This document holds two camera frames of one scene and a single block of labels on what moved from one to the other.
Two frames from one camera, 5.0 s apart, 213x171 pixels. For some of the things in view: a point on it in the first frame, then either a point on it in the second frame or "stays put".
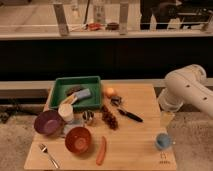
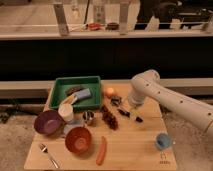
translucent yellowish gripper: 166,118 to 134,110
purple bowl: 49,123 stays put
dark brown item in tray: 71,90 stays put
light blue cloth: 72,124 stays put
